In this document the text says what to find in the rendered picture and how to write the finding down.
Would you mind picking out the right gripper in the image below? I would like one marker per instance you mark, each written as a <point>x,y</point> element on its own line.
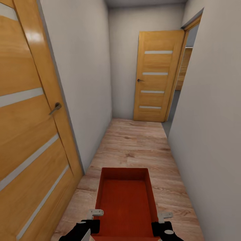
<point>156,227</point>

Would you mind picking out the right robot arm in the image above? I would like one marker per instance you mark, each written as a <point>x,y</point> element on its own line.
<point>164,228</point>

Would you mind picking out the garage door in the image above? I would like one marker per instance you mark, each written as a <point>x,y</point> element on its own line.
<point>183,67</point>

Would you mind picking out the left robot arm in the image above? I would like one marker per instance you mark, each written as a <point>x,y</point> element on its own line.
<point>83,229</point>

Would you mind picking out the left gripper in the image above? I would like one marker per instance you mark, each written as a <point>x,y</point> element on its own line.
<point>95,224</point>

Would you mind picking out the storage box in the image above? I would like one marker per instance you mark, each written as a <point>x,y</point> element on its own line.
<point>126,197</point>

